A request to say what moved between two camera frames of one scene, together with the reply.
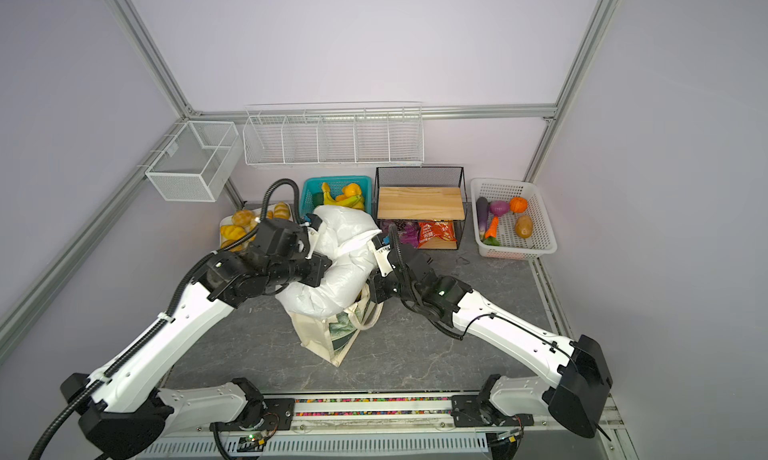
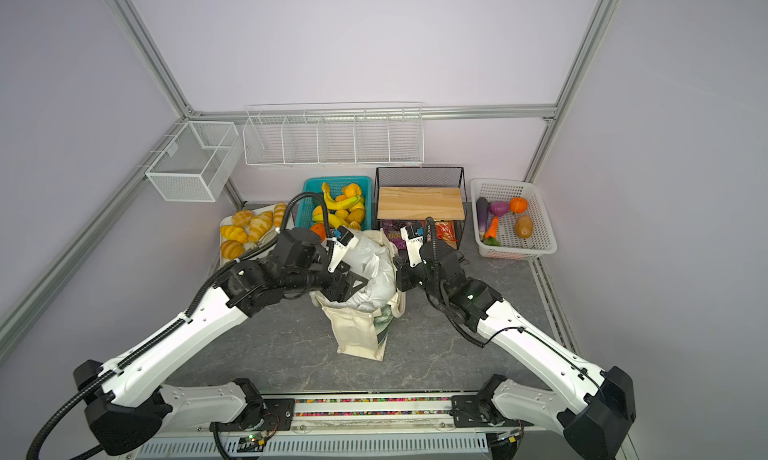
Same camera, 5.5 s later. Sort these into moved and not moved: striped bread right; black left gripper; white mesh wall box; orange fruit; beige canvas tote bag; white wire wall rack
Moved: beige canvas tote bag; black left gripper
Not moved: striped bread right; orange fruit; white mesh wall box; white wire wall rack
